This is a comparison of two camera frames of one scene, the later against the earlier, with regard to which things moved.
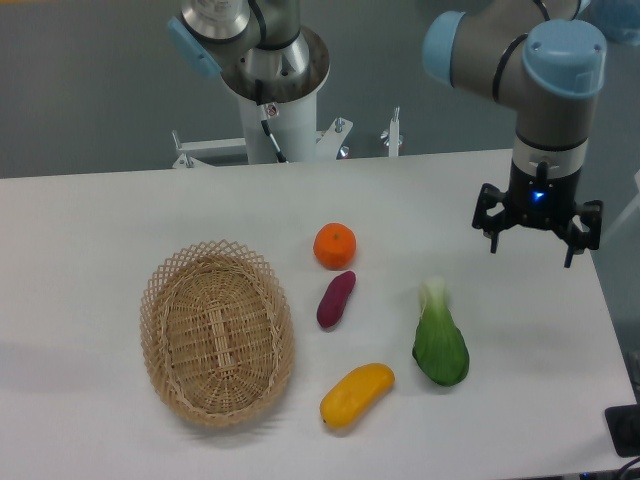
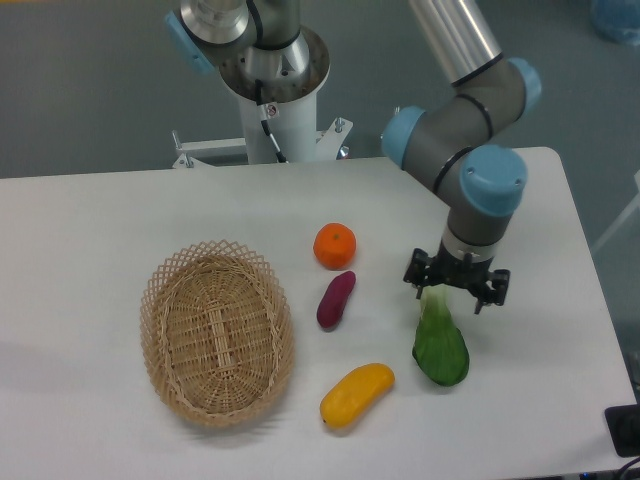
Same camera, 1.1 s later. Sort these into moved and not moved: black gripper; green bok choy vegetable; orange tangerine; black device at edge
Moved: black gripper
Not moved: orange tangerine; green bok choy vegetable; black device at edge
